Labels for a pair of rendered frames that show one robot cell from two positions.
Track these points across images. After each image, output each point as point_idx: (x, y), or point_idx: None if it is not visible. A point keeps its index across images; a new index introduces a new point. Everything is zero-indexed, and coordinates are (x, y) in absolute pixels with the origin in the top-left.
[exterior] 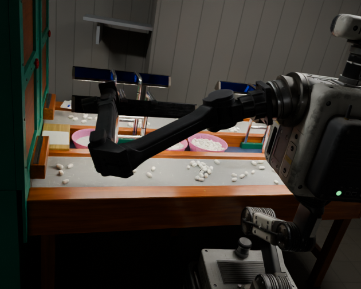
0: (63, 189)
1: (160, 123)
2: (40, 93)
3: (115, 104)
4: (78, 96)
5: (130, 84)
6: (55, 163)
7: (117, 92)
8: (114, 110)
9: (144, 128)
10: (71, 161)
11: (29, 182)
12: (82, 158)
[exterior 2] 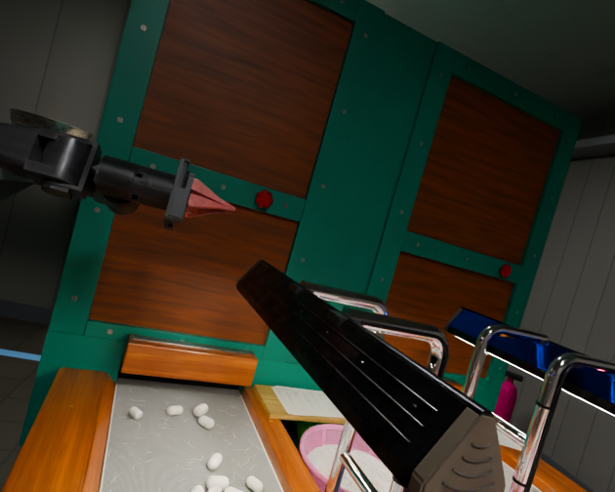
0: (89, 400)
1: None
2: None
3: (97, 174)
4: (262, 263)
5: (575, 393)
6: (219, 411)
7: (177, 187)
8: (5, 137)
9: (394, 481)
10: (236, 430)
11: (110, 362)
12: (257, 445)
